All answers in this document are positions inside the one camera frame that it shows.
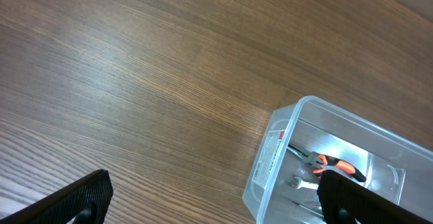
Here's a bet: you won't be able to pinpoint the clear plastic container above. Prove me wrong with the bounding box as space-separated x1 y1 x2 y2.
242 96 432 223

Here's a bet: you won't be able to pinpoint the orange black needle-nose pliers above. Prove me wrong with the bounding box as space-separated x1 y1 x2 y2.
287 144 367 183

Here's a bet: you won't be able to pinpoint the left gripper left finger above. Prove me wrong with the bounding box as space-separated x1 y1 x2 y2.
1 169 114 224

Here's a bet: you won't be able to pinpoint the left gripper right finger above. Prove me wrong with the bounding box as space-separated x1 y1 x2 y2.
317 170 431 224

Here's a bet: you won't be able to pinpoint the silver socket wrench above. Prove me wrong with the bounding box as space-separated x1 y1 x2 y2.
290 176 319 190

